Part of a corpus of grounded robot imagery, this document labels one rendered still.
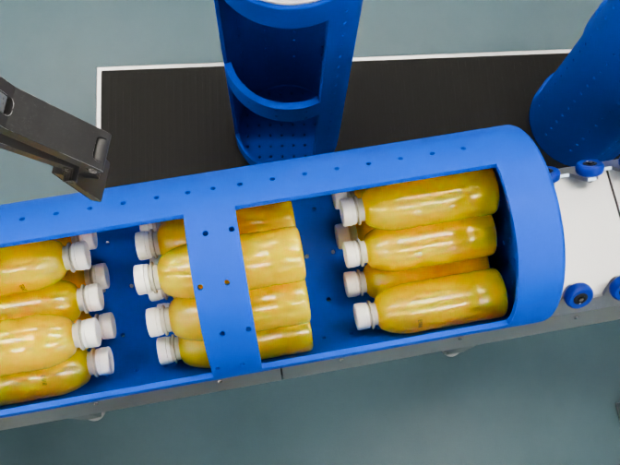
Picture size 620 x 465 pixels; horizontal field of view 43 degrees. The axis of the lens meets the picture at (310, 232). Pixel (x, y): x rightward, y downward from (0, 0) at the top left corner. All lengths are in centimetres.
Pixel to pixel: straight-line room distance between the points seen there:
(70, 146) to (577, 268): 101
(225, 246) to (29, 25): 174
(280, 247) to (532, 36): 173
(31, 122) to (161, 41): 204
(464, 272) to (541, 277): 18
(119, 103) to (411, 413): 117
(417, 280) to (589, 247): 35
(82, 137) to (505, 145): 69
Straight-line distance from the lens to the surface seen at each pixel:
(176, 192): 102
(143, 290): 102
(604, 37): 184
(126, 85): 227
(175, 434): 218
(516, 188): 102
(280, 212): 105
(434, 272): 117
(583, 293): 129
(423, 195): 107
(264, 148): 215
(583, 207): 139
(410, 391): 219
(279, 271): 99
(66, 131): 48
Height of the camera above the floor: 216
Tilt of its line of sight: 75 degrees down
